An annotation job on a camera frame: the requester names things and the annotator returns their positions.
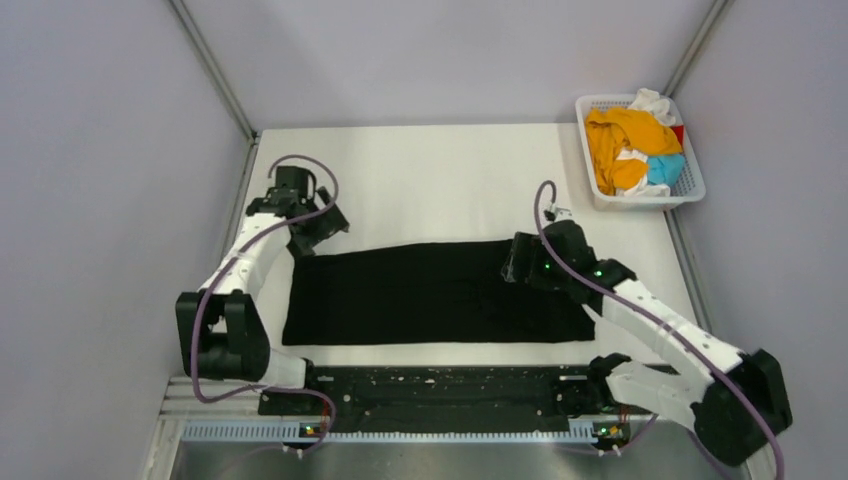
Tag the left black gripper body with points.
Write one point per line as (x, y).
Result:
(319, 228)

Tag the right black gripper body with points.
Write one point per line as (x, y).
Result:
(540, 273)

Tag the black t shirt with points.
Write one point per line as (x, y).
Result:
(424, 293)

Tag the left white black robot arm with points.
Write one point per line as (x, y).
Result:
(223, 335)

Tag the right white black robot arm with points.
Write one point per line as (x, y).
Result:
(734, 403)

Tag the yellow t shirt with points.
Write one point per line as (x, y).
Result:
(616, 129)

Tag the blue t shirt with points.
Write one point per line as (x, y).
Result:
(665, 169)

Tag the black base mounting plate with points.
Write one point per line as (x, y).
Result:
(466, 420)

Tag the white plastic laundry basket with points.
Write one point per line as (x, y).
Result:
(689, 187)

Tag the red t shirt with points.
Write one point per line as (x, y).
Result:
(679, 131)

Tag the white t shirt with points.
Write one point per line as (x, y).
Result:
(660, 108)

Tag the left aluminium corner post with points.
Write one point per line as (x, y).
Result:
(212, 67)

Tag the aluminium corner post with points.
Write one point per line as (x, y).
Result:
(715, 14)
(212, 67)

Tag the aluminium front frame rail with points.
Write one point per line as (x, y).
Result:
(355, 393)

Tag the right aluminium corner post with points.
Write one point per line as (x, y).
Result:
(715, 14)

